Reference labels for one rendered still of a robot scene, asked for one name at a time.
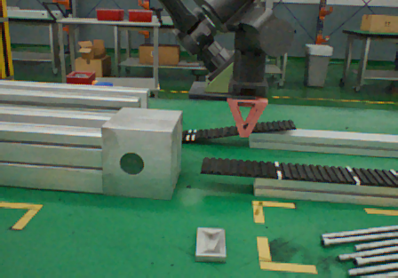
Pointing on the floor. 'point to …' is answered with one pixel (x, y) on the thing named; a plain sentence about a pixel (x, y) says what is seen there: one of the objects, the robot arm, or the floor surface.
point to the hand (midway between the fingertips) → (244, 128)
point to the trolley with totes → (108, 24)
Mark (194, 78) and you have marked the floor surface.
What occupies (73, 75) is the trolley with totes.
